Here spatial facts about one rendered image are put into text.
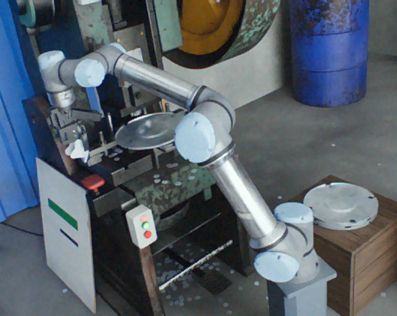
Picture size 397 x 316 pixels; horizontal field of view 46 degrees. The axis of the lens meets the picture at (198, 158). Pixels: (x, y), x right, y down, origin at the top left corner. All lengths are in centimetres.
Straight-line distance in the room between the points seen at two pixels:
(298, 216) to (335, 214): 54
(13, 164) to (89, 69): 171
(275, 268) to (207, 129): 43
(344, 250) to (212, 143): 83
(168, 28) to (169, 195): 62
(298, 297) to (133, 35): 105
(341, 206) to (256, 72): 223
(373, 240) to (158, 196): 83
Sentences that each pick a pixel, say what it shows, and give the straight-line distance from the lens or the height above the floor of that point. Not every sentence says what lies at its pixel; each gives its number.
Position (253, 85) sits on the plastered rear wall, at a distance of 401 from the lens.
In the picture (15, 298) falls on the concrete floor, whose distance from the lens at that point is 248.
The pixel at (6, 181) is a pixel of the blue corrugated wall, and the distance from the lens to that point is 301.
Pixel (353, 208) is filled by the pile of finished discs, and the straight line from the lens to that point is 197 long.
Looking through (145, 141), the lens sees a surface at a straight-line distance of 173.
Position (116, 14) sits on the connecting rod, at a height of 122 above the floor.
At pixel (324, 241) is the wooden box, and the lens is 187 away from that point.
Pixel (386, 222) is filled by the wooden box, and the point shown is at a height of 35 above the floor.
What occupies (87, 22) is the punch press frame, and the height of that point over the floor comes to 123.
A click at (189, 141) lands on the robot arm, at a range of 120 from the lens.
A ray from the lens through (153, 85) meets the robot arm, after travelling 138.
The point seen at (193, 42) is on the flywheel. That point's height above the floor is 102.
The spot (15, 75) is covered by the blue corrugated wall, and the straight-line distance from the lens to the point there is 287.
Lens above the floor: 151
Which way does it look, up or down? 28 degrees down
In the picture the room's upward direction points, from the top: 9 degrees counter-clockwise
